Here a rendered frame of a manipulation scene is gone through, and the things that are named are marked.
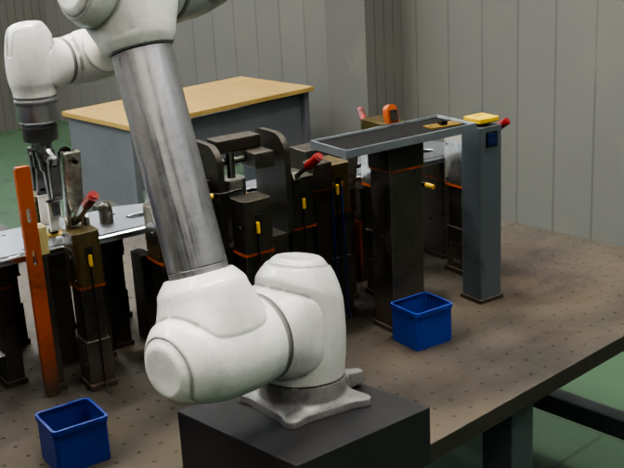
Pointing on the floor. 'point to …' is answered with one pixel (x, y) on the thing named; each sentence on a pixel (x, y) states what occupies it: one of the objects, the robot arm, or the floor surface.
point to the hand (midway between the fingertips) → (50, 214)
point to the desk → (102, 141)
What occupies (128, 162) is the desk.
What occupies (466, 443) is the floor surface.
